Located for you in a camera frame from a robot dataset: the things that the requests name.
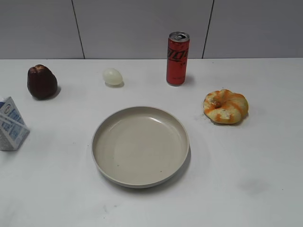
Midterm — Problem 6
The blue white milk carton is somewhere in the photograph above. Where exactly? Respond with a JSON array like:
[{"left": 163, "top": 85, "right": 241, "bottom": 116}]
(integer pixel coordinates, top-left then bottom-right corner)
[{"left": 0, "top": 97, "right": 30, "bottom": 151}]

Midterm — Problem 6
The beige round plate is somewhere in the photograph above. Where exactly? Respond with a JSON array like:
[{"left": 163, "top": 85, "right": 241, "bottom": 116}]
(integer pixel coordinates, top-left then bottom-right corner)
[{"left": 91, "top": 106, "right": 190, "bottom": 189}]

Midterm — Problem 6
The white egg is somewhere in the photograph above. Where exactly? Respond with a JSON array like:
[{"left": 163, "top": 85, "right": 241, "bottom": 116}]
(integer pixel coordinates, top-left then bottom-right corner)
[{"left": 102, "top": 68, "right": 123, "bottom": 86}]

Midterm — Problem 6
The orange striped bread roll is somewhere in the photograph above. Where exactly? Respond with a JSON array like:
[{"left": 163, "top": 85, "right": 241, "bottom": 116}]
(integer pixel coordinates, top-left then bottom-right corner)
[{"left": 203, "top": 89, "right": 249, "bottom": 124}]

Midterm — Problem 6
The red soda can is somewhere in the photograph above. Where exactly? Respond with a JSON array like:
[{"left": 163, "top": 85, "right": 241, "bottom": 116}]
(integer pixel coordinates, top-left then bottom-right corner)
[{"left": 166, "top": 31, "right": 190, "bottom": 86}]

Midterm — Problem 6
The dark red wax apple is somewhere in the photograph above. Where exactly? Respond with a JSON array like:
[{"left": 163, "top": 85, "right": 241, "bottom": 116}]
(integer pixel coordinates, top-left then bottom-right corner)
[{"left": 27, "top": 64, "right": 58, "bottom": 100}]

